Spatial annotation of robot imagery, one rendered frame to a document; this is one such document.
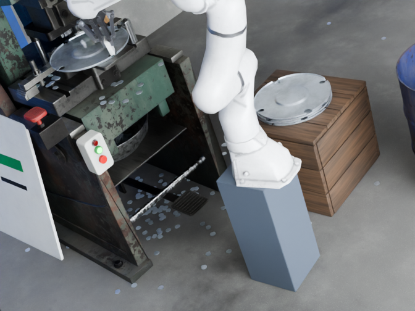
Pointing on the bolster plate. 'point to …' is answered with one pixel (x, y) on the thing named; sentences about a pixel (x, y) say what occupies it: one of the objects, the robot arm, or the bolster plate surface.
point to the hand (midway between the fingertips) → (109, 45)
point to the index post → (129, 31)
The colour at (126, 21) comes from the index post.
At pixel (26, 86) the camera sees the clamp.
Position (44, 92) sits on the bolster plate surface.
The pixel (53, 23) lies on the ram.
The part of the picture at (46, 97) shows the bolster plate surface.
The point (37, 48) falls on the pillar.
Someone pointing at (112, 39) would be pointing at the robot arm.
